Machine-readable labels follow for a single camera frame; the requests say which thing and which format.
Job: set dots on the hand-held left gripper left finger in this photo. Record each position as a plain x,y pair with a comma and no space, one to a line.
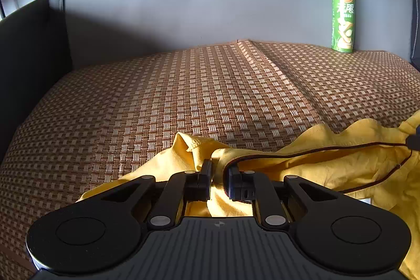
206,175

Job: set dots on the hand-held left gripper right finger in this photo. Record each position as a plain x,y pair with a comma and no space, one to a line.
233,181

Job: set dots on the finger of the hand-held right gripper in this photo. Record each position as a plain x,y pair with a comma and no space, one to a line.
414,141

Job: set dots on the yellow garment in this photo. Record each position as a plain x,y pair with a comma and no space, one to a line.
328,168

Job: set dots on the brown woven seat mat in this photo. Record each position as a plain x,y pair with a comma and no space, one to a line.
164,96

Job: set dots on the dark cushion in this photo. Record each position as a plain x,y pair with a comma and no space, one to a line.
414,4

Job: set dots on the green chip can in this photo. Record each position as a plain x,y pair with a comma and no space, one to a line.
343,17

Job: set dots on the grey sofa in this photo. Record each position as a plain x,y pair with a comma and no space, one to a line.
197,4

